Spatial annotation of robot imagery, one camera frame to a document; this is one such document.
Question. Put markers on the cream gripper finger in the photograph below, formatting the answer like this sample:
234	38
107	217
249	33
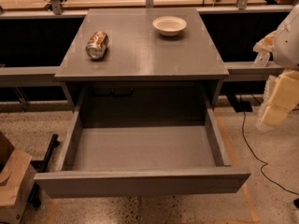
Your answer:
266	44
280	97

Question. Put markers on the orange soda can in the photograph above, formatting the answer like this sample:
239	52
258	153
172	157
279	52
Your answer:
97	45

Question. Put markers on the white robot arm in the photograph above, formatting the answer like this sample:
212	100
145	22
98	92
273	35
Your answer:
286	44

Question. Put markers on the open grey top drawer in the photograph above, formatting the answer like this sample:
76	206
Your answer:
151	142

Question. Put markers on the clear sanitizer bottle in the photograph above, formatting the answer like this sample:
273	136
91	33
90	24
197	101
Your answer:
262	59

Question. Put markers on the white bowl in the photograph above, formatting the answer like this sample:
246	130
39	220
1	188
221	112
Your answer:
169	25

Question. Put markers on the grey cabinet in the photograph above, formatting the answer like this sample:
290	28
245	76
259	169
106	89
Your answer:
144	78

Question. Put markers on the cardboard box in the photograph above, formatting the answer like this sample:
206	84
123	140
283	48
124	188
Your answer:
16	181

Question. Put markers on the black cart frame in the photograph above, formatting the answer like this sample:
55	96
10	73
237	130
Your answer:
41	167

